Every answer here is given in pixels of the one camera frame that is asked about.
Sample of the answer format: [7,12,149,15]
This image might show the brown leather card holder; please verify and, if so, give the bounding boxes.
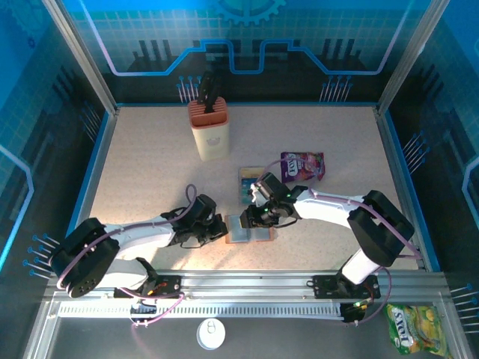
[224,213,278,245]

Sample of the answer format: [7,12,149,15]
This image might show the clear acrylic card stand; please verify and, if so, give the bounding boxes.
[237,166,265,205]

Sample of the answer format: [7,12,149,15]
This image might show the purple candy bag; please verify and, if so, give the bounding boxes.
[280,150,326,184]

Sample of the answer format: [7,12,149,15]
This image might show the beige terracotta knife block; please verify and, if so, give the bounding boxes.
[186,96,231,162]

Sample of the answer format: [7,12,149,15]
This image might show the white round can lid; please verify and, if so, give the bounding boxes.
[196,318,227,351]

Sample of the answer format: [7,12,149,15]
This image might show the black electronics module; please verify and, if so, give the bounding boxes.
[341,298,372,325]

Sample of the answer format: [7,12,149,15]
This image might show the yellow green candy bag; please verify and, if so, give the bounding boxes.
[385,302,450,358]

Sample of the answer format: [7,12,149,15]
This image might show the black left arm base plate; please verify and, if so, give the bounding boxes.
[113,274,183,300]

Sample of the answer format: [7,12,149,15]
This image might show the aluminium cross rail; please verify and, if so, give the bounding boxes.
[46,269,450,303]

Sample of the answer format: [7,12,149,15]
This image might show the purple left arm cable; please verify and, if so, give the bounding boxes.
[55,182,198,359]

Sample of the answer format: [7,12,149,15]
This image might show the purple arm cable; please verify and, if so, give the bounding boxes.
[260,157,423,327]
[55,182,198,359]

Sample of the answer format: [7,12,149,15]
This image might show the white slotted cable duct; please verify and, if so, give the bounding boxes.
[58,303,344,319]

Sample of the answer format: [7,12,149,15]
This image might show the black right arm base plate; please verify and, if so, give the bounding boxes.
[312,274,382,300]

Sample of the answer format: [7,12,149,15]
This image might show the aluminium table side rail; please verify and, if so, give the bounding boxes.
[66,105,121,233]
[375,105,442,272]

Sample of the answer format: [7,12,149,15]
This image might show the black handled knife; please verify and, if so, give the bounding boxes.
[204,85,222,114]
[197,73,213,105]

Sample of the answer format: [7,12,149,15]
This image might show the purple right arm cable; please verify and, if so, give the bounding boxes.
[260,157,423,327]

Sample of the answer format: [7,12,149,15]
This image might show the aluminium frame post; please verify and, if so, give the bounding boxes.
[41,0,120,115]
[376,0,452,113]

